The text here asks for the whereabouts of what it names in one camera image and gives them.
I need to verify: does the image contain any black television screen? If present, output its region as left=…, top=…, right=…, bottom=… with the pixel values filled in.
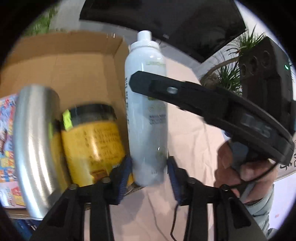
left=80, top=0, right=246, bottom=63

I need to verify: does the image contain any silver metal tumbler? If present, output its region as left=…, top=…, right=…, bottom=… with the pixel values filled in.
left=13, top=84, right=62, bottom=220

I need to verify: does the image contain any spiky green potted plant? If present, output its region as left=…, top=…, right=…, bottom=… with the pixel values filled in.
left=200, top=29, right=266, bottom=95

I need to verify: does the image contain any yellow jar black lid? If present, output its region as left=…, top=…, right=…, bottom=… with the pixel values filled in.
left=58, top=103, right=126, bottom=187

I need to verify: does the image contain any person's right hand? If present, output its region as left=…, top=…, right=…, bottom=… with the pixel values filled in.
left=214, top=142, right=277, bottom=203

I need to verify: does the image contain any grey sleeve forearm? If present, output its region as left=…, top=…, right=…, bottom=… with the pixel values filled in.
left=244, top=185, right=277, bottom=240

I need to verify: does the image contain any colourful printed package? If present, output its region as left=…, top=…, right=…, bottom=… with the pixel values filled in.
left=1, top=94, right=26, bottom=209

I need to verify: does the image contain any green bamboo plant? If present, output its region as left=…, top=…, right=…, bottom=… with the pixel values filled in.
left=23, top=4, right=58, bottom=37

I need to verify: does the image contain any black camera box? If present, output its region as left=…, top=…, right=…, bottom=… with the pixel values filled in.
left=238, top=37, right=295, bottom=136

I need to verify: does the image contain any large open cardboard box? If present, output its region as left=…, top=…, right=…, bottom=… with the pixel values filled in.
left=1, top=31, right=129, bottom=148

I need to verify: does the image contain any white spray bottle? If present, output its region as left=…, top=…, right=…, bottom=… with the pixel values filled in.
left=125, top=31, right=168, bottom=187

